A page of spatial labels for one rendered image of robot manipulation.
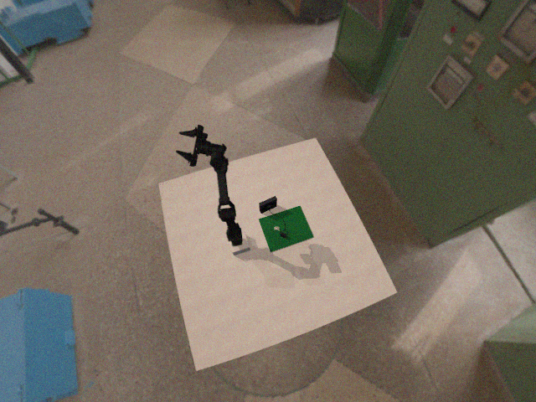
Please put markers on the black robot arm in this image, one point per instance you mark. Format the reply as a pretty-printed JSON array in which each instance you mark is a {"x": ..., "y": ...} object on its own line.
[{"x": 219, "y": 163}]

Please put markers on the green circuit board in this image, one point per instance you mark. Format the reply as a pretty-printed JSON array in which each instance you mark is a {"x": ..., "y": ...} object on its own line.
[{"x": 297, "y": 228}]

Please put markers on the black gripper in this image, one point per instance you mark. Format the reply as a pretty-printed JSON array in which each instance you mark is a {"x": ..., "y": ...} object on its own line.
[{"x": 203, "y": 147}]

